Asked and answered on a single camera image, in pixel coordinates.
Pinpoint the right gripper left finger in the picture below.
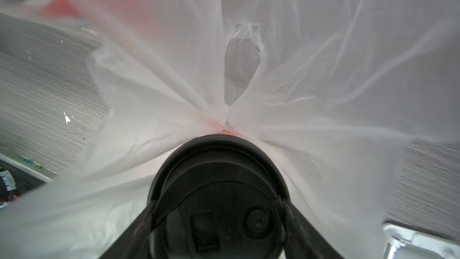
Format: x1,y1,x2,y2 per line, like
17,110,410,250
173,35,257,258
100,201,157,259

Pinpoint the clear plastic bag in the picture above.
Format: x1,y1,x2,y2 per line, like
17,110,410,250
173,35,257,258
1,0,460,259

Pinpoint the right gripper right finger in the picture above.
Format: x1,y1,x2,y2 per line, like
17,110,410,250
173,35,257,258
283,201,343,259

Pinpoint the red milk tea cup back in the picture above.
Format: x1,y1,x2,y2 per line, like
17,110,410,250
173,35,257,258
149,134,289,259

